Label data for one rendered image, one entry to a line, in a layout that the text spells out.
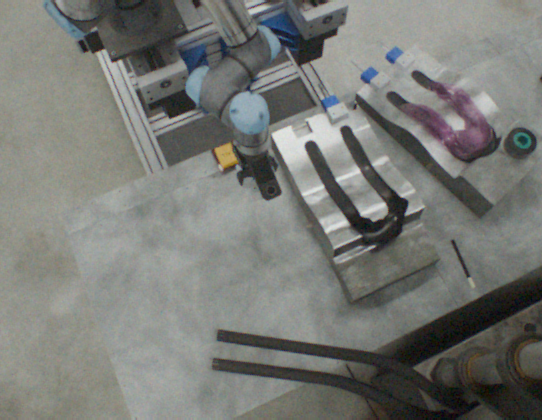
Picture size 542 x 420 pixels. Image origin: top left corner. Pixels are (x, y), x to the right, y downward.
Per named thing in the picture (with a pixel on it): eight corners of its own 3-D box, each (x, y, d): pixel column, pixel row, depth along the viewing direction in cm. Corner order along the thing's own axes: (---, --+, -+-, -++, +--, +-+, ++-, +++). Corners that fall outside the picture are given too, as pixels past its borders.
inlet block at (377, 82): (345, 70, 166) (347, 59, 161) (356, 61, 167) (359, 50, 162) (376, 98, 162) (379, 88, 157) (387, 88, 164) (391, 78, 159)
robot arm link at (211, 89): (219, 67, 122) (256, 94, 119) (184, 101, 119) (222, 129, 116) (215, 45, 115) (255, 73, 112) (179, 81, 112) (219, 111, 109)
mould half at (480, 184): (354, 102, 165) (359, 82, 155) (412, 54, 171) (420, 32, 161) (479, 219, 152) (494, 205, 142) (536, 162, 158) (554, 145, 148)
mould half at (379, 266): (271, 148, 160) (271, 126, 147) (350, 115, 164) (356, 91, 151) (350, 304, 144) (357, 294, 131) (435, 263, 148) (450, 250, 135)
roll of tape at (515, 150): (510, 162, 146) (515, 157, 143) (498, 136, 149) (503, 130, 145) (536, 155, 147) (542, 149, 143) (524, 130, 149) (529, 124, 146)
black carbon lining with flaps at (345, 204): (300, 146, 152) (301, 130, 144) (351, 125, 155) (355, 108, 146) (358, 257, 141) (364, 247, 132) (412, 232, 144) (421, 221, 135)
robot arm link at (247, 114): (244, 80, 110) (277, 103, 108) (246, 107, 120) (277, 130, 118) (218, 106, 107) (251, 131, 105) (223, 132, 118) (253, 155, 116)
